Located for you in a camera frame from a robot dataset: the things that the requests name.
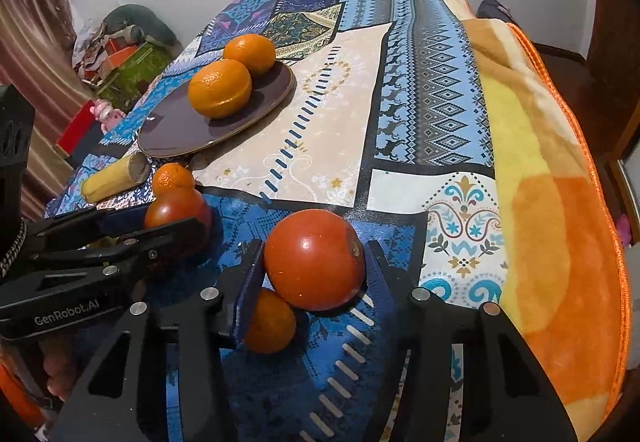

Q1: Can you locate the person's left hand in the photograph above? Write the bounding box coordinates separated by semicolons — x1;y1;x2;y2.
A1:
42;342;88;403

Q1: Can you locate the black white braided cable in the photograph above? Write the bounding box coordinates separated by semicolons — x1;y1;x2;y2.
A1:
0;217;28;280

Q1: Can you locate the dark purple plate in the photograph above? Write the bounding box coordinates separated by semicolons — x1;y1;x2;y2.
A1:
137;59;296;159

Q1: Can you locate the large orange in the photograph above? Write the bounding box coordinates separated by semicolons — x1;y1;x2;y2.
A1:
187;58;253;120
222;33;277;76

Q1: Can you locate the yellow corn cob piece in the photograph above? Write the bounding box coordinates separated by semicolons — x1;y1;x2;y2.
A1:
81;153;151;204

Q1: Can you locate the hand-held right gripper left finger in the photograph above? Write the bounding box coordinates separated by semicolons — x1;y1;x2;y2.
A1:
50;239;266;442

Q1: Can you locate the red tomato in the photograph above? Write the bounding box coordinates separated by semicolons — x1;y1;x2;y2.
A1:
263;208;367;312
144;187;213;268

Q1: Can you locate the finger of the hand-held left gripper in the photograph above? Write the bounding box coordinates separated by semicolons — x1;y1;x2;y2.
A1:
30;217;206;293
22;206;151;253

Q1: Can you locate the blue patchwork printed tablecloth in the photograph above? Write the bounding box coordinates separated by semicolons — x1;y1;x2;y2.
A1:
44;0;508;442

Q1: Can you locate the striped brown curtain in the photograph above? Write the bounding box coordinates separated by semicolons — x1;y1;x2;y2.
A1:
0;0;81;223

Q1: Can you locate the teal plush pillow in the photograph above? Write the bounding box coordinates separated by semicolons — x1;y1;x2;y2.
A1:
102;4;178;48

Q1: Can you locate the dark grey bag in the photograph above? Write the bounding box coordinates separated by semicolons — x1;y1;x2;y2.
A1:
476;0;516;23

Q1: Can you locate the red box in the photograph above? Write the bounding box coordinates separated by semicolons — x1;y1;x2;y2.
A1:
54;104;108;160

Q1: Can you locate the pink toy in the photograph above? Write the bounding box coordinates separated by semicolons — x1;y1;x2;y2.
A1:
91;98;126;133

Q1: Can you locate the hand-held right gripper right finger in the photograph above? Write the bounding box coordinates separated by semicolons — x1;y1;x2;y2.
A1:
365;239;576;442

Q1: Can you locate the small orange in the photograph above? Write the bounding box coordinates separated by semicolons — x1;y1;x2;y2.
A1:
243;287;297;355
151;162;196;198

